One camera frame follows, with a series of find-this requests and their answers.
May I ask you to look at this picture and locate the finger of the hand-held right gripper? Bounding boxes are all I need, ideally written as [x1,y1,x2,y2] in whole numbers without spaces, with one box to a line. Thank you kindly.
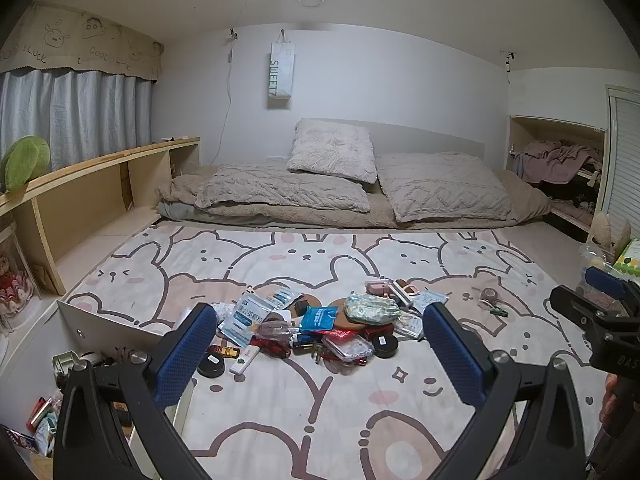
[584,265,635,314]
[549,284,619,342]

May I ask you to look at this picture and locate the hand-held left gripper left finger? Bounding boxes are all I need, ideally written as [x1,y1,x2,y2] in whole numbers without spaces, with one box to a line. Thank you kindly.
[52,303,219,480]

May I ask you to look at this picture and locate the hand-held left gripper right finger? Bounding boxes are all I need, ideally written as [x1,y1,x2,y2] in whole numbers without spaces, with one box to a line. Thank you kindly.
[423,303,587,480]

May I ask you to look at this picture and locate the black round tin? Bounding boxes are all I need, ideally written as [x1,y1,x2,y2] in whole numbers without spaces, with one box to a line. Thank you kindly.
[196,351,227,379]
[373,333,400,359]

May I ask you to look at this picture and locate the white storage box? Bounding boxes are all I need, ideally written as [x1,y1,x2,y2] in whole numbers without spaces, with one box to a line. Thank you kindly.
[25,299,198,480]

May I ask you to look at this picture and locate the person's right hand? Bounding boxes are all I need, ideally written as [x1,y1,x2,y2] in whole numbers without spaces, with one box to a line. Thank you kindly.
[600,374,622,427]

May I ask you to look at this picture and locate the green box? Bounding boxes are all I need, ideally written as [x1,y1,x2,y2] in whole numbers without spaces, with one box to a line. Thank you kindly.
[611,237,640,275]

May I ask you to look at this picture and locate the beige fluffy plush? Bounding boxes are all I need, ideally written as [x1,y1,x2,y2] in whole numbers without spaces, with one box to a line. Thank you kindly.
[587,211,617,253]

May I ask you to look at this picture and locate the slim white remote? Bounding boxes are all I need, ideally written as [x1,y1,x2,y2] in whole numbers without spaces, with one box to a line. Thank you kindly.
[229,346,263,376]

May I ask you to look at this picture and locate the large white blue packet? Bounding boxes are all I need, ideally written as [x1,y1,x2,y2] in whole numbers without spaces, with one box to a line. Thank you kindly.
[219,293,275,347]

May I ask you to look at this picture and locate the clear bag brown contents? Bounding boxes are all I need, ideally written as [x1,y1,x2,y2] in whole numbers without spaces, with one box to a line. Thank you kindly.
[252,322,301,343]

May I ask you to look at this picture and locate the patterned fabric pouch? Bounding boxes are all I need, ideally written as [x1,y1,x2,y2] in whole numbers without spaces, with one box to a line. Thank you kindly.
[344,293,402,326]

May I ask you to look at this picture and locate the clear plastic case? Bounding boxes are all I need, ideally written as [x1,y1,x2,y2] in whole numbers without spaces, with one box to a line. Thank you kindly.
[321,331,376,365]

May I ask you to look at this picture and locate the pink clothes pile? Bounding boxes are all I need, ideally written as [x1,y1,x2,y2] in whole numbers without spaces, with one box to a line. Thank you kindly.
[514,140,604,184]

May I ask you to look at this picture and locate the blue foil packet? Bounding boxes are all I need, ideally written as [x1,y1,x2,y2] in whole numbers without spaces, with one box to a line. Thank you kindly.
[298,305,341,332]

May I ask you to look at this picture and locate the rabbit printed blanket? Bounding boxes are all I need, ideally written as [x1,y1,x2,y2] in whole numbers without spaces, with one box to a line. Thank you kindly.
[65,222,608,480]

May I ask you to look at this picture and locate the quilted beige pillow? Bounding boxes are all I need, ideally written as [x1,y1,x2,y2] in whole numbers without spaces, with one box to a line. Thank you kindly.
[376,152,514,224]
[194,162,372,214]

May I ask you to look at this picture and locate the wooden shelf unit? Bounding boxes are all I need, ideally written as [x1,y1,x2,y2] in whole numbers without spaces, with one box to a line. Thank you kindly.
[0,136,202,297]

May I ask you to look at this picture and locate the beige duvet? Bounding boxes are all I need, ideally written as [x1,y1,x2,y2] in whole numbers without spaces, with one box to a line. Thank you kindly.
[154,164,553,232]

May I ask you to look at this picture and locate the red doll in clear case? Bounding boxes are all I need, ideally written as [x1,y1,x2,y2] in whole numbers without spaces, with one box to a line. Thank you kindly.
[0,225,42,337]

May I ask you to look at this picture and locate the beige headboard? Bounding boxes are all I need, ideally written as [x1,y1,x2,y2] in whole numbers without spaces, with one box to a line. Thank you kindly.
[295,118,487,162]

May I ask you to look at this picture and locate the fluffy beige pillow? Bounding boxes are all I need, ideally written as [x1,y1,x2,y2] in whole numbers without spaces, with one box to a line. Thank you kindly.
[286,118,378,185]

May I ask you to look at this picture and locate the green plush toy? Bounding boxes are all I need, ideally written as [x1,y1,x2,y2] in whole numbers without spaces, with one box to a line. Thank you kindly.
[0,135,52,194]

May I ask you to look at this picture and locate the grey curtain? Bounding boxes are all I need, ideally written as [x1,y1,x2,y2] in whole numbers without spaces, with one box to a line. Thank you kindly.
[0,69,154,177]

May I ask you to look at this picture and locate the white hanging paper bag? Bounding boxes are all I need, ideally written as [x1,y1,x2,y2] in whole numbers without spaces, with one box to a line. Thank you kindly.
[268,30,294,110]

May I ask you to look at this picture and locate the beige printed curtain valance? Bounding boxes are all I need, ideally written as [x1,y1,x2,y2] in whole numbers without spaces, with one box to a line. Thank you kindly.
[0,2,164,82]

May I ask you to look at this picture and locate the wall niche cabinet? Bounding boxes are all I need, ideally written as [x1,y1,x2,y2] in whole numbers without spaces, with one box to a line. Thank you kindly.
[506,114,610,235]

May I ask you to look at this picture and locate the white hanging cable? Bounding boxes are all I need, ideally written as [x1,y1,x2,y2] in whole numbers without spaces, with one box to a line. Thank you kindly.
[216,27,238,167]

